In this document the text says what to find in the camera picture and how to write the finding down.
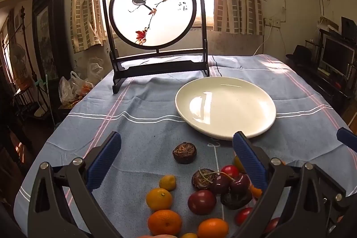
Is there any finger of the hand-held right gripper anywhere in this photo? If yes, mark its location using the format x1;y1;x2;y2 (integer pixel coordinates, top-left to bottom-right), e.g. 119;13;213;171
336;127;357;153

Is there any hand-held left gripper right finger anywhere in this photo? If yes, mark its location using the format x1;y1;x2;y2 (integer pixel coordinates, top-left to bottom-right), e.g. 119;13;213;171
233;131;349;238

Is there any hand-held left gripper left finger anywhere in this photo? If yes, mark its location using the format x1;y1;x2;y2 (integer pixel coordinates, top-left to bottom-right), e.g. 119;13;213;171
28;131;123;238

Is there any red cherry tomato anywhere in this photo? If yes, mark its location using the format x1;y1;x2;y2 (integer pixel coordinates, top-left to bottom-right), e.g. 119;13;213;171
221;165;240;178
235;207;254;226

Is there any dark red cherry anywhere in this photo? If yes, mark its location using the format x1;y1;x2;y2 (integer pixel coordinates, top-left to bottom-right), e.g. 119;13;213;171
211;175;230;195
229;174;251;194

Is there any orange mandarin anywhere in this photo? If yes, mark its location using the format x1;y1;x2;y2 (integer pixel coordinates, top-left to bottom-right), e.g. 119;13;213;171
197;218;230;238
147;209;182;236
249;184;263;199
146;188;173;211

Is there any white round plate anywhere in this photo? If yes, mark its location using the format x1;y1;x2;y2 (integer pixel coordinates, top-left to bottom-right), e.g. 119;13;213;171
175;76;276;141

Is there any black media stand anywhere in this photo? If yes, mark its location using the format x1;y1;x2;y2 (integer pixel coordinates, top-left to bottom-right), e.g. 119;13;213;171
287;29;357;116

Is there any blue striped tablecloth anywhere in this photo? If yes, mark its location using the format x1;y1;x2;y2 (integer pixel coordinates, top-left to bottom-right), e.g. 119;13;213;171
13;54;357;238

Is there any dark red tomato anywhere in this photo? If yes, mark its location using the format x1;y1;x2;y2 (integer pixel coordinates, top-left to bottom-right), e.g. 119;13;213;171
265;217;280;233
187;190;217;215

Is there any clear plastic bag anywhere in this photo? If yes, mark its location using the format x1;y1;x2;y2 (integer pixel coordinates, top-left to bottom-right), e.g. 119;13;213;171
58;71;94;106
88;57;108;85

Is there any black monitor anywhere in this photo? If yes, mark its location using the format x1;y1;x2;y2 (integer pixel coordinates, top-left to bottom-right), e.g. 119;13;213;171
321;37;356;75

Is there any black hat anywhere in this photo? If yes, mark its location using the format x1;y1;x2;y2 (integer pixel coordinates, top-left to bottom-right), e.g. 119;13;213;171
285;45;314;61

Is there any black speaker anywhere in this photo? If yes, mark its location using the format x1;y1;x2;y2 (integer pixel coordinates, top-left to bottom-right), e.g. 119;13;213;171
342;16;357;39

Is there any black framed picture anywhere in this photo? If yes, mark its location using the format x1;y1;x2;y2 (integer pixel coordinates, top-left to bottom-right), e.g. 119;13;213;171
31;0;66;82

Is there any black framed bird table screen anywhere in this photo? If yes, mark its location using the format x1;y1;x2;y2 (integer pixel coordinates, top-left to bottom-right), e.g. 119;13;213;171
100;0;209;95

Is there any black cable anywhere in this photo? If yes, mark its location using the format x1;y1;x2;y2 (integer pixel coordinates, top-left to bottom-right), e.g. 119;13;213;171
210;55;223;77

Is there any white power cable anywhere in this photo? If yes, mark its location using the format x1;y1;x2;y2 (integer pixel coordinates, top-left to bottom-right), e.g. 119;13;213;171
252;25;274;56

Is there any white wall socket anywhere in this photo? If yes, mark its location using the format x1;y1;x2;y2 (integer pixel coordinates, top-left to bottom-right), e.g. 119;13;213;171
264;18;281;28

